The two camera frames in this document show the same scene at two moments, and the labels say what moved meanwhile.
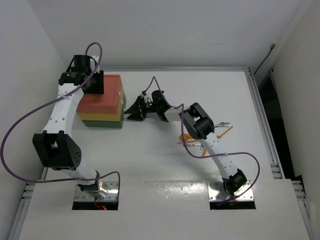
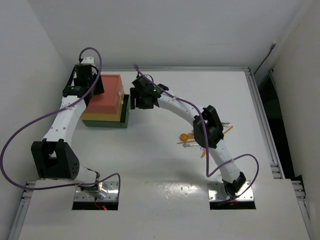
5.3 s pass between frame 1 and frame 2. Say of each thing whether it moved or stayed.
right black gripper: moved
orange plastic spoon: stayed
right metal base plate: stayed
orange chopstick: stayed
